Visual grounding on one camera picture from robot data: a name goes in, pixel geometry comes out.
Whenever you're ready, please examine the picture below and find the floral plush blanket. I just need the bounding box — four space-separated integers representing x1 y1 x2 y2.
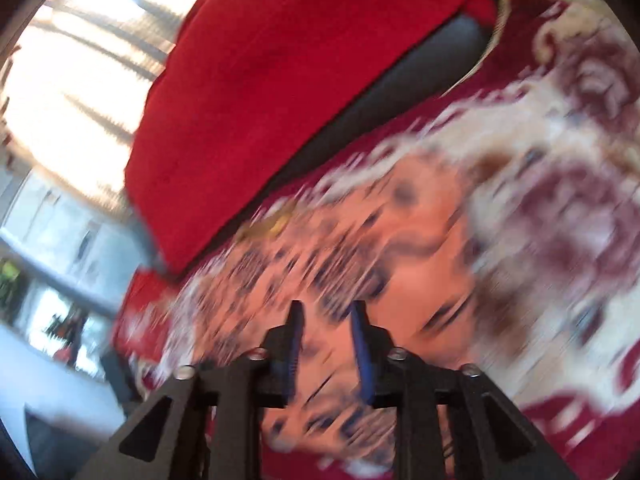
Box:
112 0 640 480

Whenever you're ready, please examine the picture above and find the patterned window curtain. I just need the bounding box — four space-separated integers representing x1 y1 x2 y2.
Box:
1 0 196 218

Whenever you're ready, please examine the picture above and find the red blanket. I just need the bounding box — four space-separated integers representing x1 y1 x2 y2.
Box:
125 0 495 273

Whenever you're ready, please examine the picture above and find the dark grey sofa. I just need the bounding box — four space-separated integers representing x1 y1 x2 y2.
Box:
265 13 491 193

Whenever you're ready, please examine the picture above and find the orange floral garment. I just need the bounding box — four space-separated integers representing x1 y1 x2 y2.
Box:
162 156 475 468

